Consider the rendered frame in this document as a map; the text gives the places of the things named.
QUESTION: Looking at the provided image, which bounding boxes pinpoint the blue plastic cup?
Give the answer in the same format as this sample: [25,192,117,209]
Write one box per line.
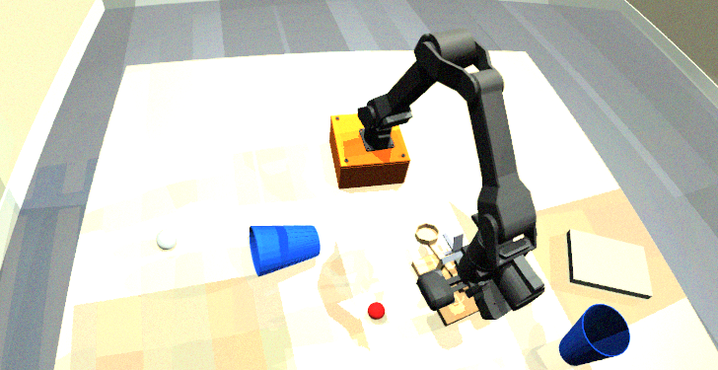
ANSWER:
[558,304,630,366]
[250,225,321,276]

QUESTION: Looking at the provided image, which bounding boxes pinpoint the white ball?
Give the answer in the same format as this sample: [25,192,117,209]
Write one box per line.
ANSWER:
[156,230,177,250]

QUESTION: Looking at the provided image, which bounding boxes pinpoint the red ball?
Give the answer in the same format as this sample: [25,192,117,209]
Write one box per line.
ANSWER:
[368,302,385,320]

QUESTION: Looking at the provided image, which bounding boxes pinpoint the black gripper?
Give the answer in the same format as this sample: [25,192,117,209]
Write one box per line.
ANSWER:
[416,244,494,311]

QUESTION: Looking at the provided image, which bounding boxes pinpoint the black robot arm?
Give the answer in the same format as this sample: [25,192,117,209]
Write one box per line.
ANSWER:
[357,29,545,321]

